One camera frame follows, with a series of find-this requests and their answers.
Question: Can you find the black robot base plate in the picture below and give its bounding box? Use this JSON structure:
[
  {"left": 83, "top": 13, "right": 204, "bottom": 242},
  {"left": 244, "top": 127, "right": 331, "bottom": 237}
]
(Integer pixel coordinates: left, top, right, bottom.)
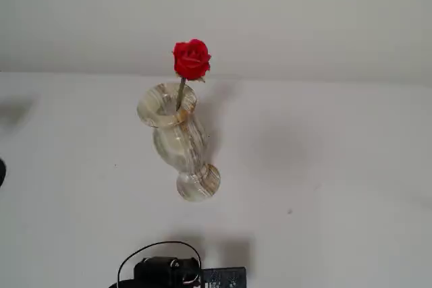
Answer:
[{"left": 201, "top": 266, "right": 248, "bottom": 288}]

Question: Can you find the marbled onyx stone vase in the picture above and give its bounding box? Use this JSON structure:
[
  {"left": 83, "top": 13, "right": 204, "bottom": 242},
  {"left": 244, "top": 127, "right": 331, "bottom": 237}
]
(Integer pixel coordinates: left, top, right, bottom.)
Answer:
[{"left": 136, "top": 82, "right": 222, "bottom": 202}]

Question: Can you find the red rose with stem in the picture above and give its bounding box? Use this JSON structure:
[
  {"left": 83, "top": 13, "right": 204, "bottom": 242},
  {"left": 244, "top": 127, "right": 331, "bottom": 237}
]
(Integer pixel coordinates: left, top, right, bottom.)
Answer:
[{"left": 172, "top": 38, "right": 213, "bottom": 113}]

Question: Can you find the thin black cable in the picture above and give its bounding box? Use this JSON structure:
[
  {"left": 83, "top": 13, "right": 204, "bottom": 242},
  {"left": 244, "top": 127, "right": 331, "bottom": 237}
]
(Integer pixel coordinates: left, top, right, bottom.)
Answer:
[{"left": 117, "top": 240, "right": 204, "bottom": 284}]

